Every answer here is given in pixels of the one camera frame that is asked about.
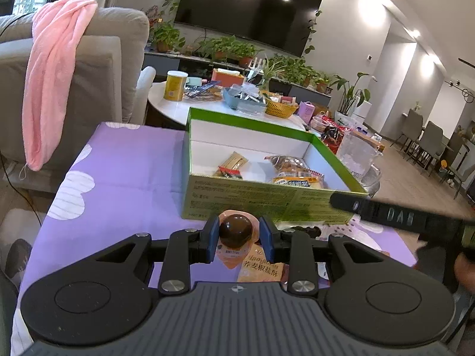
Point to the small pink box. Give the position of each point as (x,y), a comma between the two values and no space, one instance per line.
(307,111)

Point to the spider plant in vase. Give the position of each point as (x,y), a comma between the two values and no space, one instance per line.
(267,72)

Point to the person's right hand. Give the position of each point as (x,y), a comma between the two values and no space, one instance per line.
(465,272)

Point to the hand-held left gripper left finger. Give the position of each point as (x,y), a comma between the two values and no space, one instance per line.
(212,237)

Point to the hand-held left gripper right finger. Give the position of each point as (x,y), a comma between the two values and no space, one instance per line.
(268,237)

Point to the red flower plant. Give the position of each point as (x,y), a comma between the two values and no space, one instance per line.
(153,16)

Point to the orange tissue box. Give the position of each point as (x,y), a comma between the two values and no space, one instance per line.
(226,78)

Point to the purple floral tablecloth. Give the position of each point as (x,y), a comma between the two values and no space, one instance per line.
(130,174)

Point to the red snack bags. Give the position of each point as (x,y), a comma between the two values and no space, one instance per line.
(334,135)

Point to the blue plastic tray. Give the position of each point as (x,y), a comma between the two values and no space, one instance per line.
(232,102)

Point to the tall leafy plant white pot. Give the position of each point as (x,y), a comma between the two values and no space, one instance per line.
(350,94)

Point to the round glass side table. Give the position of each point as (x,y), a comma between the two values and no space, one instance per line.
(373,181)

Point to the grey television cabinet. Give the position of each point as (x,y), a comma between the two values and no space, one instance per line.
(163,63)

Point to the pink packet with brown ball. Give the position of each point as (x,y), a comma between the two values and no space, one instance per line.
(233,231)

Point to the white air purifier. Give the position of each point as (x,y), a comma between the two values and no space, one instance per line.
(363,111)

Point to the tan snack packet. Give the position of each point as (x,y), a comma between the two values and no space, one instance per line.
(233,161)

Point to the small red black packet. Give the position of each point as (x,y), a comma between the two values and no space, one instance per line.
(228,173)

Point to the orange snack packet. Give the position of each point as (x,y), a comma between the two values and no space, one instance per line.
(259,270)

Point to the yellow woven basket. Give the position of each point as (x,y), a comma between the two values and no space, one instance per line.
(281,109)

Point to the yellow blue snack packet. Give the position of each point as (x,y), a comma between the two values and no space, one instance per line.
(297,182)

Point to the green cardboard box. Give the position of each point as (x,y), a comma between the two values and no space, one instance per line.
(241,200)

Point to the wall television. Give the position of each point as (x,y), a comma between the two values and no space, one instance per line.
(245,7)

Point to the yellow canister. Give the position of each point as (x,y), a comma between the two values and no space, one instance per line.
(175,87)

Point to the clear bread packet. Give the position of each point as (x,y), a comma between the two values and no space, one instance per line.
(289,165)

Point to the green potted plant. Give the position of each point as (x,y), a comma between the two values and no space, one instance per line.
(226,50)
(167,37)
(293,68)

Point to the grey dining chair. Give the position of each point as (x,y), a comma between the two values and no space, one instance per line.
(410,126)
(432,141)

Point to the round white coffee table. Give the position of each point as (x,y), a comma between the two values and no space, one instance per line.
(167,109)

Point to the pink towel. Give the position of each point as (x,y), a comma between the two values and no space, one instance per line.
(52,81)

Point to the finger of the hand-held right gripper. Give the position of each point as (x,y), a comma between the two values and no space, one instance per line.
(349,202)

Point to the small potted plant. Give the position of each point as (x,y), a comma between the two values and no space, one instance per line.
(323,83)

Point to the grey armchair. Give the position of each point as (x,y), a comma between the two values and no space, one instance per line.
(104,74)

